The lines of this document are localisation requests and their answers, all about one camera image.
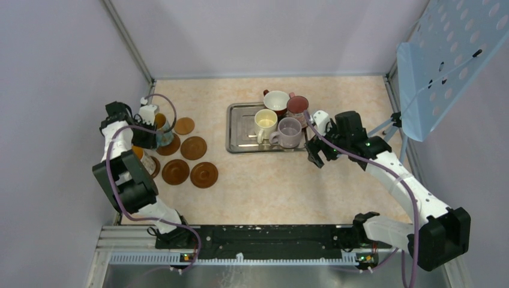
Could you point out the blue butterfly mug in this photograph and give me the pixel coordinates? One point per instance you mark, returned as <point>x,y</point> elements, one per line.
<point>165,135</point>

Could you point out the lilac ribbed mug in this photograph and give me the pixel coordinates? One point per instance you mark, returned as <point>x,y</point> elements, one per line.
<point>288,134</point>

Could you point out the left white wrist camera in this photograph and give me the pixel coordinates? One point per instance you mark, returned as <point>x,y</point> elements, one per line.
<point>148,111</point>

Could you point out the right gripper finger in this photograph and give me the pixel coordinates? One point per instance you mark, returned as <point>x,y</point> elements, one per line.
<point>313,150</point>
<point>330,153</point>

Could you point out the silver metal tray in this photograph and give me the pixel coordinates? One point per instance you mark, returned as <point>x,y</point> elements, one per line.
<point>240,132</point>

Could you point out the pink ghost mug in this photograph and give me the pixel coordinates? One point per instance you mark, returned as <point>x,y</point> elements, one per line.
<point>296,106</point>

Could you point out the red white-inside mug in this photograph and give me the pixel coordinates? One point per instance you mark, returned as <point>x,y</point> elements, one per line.
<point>276,101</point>

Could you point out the white floral family mug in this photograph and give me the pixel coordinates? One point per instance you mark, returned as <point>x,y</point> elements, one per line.
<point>144,158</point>

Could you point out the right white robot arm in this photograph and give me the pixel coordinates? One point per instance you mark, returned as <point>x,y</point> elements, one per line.
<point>437,233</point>

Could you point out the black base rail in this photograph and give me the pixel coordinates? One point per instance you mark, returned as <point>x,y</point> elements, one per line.
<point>265,242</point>

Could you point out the blue perforated stand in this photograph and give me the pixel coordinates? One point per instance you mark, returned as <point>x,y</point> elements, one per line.
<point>440,56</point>

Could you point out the cream white mug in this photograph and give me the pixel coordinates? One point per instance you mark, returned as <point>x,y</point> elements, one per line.
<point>265,123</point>

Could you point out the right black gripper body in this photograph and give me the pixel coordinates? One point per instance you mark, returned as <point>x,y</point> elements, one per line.
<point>332,134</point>

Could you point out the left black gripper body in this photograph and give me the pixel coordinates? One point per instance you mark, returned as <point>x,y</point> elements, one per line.
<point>143,138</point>

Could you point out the light brown coaster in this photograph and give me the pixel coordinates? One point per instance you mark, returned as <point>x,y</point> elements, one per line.
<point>184,126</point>

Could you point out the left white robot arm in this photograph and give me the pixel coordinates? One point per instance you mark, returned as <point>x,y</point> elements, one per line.
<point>126,178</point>

